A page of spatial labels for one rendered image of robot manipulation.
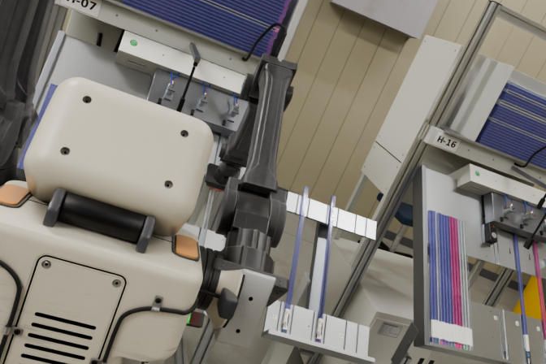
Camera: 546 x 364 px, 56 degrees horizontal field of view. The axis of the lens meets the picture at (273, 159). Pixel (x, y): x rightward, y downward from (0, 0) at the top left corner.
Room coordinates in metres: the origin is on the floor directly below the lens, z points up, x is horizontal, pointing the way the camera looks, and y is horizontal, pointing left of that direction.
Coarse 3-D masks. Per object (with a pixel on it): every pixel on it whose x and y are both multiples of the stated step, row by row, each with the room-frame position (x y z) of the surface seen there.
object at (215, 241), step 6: (186, 228) 1.47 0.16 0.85; (192, 228) 1.48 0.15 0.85; (198, 228) 1.49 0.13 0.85; (198, 234) 1.48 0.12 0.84; (210, 234) 1.50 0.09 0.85; (216, 234) 1.50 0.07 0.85; (210, 240) 1.48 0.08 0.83; (216, 240) 1.49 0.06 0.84; (222, 240) 1.50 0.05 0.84; (204, 246) 1.46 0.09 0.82; (210, 246) 1.47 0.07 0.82; (216, 246) 1.48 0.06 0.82; (222, 246) 1.49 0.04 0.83
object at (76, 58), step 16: (64, 48) 1.61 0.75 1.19; (80, 48) 1.64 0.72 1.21; (96, 48) 1.67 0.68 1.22; (64, 64) 1.58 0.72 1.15; (80, 64) 1.61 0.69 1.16; (96, 64) 1.63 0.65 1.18; (112, 64) 1.66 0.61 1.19; (48, 80) 1.52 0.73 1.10; (96, 80) 1.60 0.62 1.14; (112, 80) 1.63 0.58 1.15; (128, 80) 1.66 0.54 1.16; (144, 80) 1.69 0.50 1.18; (144, 96) 1.65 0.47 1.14
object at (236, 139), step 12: (240, 96) 1.14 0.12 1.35; (288, 96) 1.12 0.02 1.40; (252, 108) 1.16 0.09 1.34; (252, 120) 1.20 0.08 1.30; (240, 132) 1.27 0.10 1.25; (252, 132) 1.25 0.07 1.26; (228, 144) 1.38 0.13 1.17; (240, 144) 1.31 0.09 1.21; (228, 156) 1.38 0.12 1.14; (240, 156) 1.37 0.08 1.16
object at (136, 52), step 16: (128, 32) 1.67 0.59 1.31; (128, 48) 1.64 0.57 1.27; (144, 48) 1.66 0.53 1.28; (160, 48) 1.69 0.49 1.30; (128, 64) 1.67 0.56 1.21; (144, 64) 1.66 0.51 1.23; (160, 64) 1.66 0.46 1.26; (176, 64) 1.69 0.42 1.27; (192, 64) 1.72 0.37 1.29; (208, 64) 1.75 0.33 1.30; (208, 80) 1.72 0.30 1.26; (224, 80) 1.75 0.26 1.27; (240, 80) 1.78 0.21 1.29
